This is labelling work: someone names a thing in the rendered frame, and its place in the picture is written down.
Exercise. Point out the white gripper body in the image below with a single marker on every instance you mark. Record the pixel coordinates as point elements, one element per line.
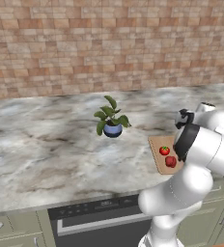
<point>182,117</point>

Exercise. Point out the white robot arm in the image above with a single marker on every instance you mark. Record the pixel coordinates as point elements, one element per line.
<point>188,189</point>

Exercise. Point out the red tomato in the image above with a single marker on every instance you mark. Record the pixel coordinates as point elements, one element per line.
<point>164,150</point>

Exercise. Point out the wooden cutting board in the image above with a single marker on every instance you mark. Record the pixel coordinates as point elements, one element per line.
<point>155,151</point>

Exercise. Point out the green plant in blue pot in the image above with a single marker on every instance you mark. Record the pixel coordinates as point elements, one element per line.
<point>112,130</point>

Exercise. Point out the black dishwasher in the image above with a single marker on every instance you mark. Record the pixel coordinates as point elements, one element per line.
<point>98,234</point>

